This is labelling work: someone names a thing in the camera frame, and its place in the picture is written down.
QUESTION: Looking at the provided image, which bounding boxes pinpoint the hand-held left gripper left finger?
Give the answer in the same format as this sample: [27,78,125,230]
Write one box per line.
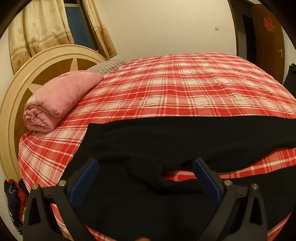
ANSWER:
[23,158,100,241]

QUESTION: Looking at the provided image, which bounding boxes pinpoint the cream wooden headboard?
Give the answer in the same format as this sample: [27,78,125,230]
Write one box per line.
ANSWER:
[0,44,108,186]

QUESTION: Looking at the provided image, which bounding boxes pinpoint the window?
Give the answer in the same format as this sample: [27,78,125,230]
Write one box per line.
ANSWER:
[63,0,101,52]

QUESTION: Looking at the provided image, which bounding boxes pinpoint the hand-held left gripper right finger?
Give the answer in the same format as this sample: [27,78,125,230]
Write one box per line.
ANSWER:
[192,158,270,241]

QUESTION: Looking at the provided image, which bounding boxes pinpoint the pink folded blanket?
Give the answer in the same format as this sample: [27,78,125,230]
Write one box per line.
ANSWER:
[23,71,104,133]

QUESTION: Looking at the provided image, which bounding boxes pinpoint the red plaid bed sheet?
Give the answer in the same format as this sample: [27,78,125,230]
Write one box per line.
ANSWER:
[18,53,296,241]

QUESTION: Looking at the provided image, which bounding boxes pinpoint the grey striped pillow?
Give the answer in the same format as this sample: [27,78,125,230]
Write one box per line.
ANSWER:
[87,59,127,75]

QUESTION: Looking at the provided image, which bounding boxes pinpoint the dark object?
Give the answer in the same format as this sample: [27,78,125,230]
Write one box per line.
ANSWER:
[283,62,296,93]

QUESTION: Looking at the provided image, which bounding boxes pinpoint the red paper door decoration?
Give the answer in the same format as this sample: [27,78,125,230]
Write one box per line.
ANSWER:
[263,17,274,32]

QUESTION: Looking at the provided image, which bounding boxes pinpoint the door frame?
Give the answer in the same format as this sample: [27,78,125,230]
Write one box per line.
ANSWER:
[228,0,246,61]

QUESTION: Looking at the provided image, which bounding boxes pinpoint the beige floral curtain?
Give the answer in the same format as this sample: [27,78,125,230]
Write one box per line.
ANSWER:
[81,0,118,59]
[9,0,75,76]

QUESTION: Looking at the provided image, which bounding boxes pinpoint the black pants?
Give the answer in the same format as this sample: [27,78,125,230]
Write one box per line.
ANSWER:
[76,115,296,241]

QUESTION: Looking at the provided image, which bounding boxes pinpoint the brown wooden door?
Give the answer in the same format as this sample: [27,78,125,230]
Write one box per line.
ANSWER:
[251,3,285,85]

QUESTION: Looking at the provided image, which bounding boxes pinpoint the pile of dark clothes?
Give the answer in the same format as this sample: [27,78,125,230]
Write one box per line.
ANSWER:
[3,178,30,234]

